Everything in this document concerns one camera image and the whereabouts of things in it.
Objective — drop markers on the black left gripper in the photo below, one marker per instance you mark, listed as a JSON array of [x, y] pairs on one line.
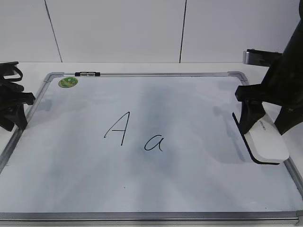
[[12, 94]]

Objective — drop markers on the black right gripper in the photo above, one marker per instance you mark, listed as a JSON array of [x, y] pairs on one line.
[[282, 85]]

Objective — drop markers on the white board eraser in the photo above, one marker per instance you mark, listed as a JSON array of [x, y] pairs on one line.
[[264, 143]]

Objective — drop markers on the round green magnet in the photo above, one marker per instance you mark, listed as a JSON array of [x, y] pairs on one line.
[[68, 82]]

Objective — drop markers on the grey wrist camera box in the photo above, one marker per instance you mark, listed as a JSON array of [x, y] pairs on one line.
[[260, 58]]

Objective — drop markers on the black hanging clip on frame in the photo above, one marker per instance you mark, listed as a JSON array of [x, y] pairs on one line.
[[87, 74]]

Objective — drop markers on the white board with grey frame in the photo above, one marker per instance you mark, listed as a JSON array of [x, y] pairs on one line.
[[140, 148]]

